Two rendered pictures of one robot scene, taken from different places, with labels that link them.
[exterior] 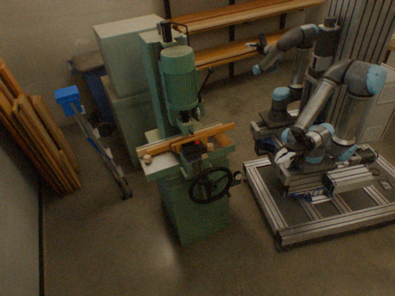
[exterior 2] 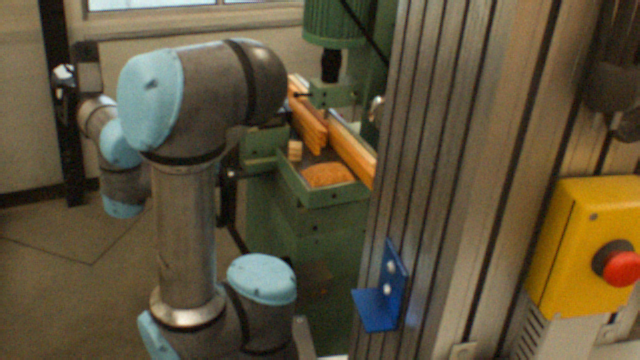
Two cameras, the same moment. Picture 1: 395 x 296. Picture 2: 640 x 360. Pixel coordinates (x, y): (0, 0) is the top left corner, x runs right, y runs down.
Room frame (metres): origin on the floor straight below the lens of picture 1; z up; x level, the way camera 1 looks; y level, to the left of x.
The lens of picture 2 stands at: (1.15, -1.49, 1.73)
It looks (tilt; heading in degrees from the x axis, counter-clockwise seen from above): 28 degrees down; 82
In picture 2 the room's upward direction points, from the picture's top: 6 degrees clockwise
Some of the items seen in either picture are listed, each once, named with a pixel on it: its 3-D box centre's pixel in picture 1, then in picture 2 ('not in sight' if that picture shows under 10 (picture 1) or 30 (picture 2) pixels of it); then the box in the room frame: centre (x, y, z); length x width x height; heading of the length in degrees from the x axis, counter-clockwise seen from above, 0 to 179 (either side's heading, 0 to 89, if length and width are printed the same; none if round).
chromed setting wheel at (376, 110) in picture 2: (196, 113); (388, 111); (1.51, -0.02, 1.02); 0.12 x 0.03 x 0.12; 20
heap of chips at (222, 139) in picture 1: (222, 138); (327, 170); (1.33, -0.17, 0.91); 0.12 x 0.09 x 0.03; 20
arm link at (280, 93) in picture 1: (281, 97); not in sight; (1.66, -0.65, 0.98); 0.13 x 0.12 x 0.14; 112
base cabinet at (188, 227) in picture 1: (188, 185); (342, 266); (1.46, 0.10, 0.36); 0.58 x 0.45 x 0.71; 20
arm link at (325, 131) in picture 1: (320, 134); (118, 138); (0.91, -0.57, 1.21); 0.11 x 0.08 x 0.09; 124
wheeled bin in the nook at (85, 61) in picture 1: (107, 92); not in sight; (3.07, 1.08, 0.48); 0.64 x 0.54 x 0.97; 115
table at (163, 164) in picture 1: (189, 157); (285, 142); (1.23, 0.05, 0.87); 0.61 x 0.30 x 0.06; 110
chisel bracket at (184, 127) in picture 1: (185, 125); (334, 94); (1.36, 0.06, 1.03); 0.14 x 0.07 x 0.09; 20
